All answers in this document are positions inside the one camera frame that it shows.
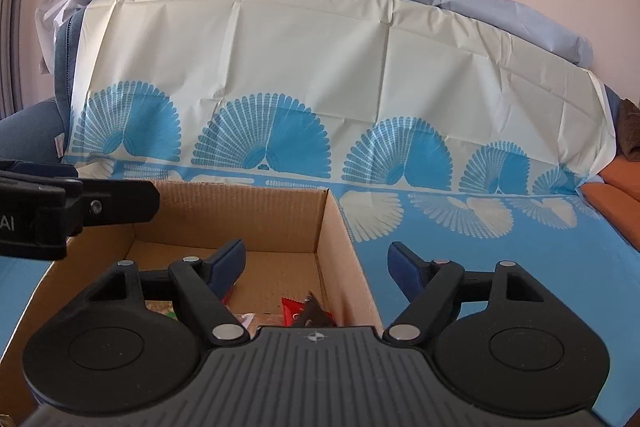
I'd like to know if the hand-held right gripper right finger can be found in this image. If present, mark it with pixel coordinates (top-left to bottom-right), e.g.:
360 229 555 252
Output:
382 241 553 347

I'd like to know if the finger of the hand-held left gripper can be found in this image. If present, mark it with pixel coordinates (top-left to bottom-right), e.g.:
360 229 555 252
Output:
77 179 161 226
0 159 77 180

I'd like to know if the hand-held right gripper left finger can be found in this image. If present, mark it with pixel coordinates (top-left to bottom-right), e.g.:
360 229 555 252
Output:
75 239 251 348

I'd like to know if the cardboard box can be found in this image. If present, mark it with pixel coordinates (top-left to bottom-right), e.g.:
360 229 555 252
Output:
0 179 385 423

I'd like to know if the black snack packet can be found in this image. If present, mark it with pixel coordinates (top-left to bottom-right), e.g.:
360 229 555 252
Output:
295 292 335 328

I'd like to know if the grey curtain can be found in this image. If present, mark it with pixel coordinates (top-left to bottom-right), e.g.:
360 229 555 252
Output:
0 0 38 120

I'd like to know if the orange seat cushion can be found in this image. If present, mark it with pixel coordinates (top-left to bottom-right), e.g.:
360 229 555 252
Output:
597 154 640 204
577 181 640 253

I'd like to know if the blue cream fan-print cover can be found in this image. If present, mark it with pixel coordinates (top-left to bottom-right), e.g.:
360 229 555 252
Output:
0 0 640 427

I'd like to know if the brown cloth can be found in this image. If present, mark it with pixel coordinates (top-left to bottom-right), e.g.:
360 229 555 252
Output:
616 98 640 158

